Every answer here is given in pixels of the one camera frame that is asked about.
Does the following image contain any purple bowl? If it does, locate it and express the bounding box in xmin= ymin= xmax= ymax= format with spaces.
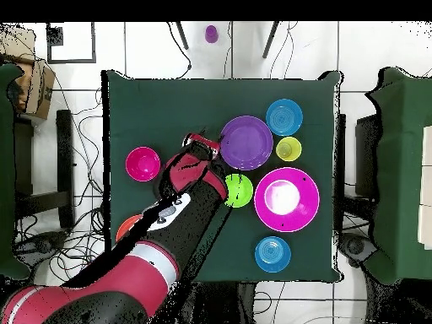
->
xmin=219 ymin=115 xmax=274 ymax=171

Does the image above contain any dark green table cloth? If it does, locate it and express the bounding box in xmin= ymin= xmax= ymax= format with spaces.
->
xmin=100 ymin=68 xmax=345 ymax=284

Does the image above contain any small pink-red bowl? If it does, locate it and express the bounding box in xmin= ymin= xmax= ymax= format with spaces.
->
xmin=125 ymin=145 xmax=162 ymax=183

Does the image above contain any small green bowl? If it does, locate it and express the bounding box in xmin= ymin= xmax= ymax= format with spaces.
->
xmin=224 ymin=173 xmax=255 ymax=209

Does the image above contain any translucent blue small bowl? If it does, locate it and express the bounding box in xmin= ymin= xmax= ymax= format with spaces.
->
xmin=265 ymin=98 xmax=304 ymax=137
xmin=254 ymin=235 xmax=292 ymax=273

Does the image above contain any translucent yellow cup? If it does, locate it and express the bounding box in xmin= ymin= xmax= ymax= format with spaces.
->
xmin=275 ymin=136 xmax=303 ymax=163

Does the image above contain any black tripod leg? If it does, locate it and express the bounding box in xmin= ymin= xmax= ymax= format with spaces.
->
xmin=262 ymin=21 xmax=280 ymax=59
xmin=175 ymin=21 xmax=190 ymax=51

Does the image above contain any purple cup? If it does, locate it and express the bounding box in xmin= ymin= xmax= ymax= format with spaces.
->
xmin=204 ymin=24 xmax=219 ymax=44

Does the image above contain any orange bowl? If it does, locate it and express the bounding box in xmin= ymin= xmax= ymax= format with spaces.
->
xmin=115 ymin=213 xmax=144 ymax=242

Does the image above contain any large pink bowl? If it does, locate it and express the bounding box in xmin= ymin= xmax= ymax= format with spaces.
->
xmin=253 ymin=166 xmax=321 ymax=234

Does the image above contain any cardboard box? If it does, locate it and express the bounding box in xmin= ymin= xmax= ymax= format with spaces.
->
xmin=0 ymin=25 xmax=57 ymax=121

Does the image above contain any green cloth covered table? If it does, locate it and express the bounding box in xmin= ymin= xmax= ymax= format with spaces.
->
xmin=364 ymin=66 xmax=432 ymax=286
xmin=0 ymin=62 xmax=31 ymax=281

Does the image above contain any black floor cable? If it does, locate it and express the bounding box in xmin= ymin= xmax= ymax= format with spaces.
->
xmin=165 ymin=21 xmax=194 ymax=79

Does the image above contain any black metal frame stand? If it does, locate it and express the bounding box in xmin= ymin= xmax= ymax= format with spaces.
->
xmin=13 ymin=109 xmax=76 ymax=230

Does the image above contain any tangle of black cables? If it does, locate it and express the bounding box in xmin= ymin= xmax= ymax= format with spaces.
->
xmin=13 ymin=67 xmax=109 ymax=281

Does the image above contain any black square floor frame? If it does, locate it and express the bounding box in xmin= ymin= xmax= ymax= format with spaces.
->
xmin=46 ymin=21 xmax=97 ymax=64

